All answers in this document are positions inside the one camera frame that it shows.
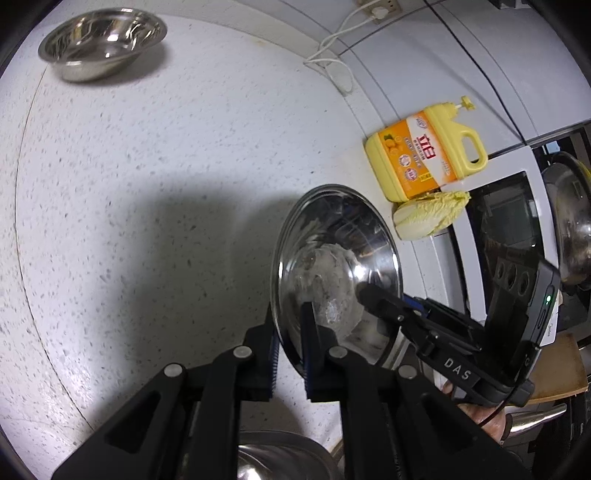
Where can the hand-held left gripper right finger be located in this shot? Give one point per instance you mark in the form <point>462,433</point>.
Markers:
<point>310,360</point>

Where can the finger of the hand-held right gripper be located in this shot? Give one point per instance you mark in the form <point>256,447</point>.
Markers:
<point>388,307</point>
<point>443,318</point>

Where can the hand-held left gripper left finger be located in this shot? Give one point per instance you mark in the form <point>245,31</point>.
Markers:
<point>273,364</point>

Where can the small steel bowl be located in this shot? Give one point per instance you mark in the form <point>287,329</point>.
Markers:
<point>341,230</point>
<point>101,55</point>

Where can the large steel bowl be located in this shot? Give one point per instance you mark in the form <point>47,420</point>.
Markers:
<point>286,457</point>

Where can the person's right hand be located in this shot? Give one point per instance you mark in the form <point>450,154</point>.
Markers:
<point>485,417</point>

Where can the wooden cutting board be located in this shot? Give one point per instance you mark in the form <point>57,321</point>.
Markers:
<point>568,369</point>

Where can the napa cabbage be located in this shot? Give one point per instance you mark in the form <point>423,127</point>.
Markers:
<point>429,214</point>

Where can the steel pot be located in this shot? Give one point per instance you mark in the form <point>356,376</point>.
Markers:
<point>572,221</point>

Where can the yellow detergent bottle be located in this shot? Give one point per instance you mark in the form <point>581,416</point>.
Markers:
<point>415,157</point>

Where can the white wall socket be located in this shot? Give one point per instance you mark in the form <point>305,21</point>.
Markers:
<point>385,7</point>

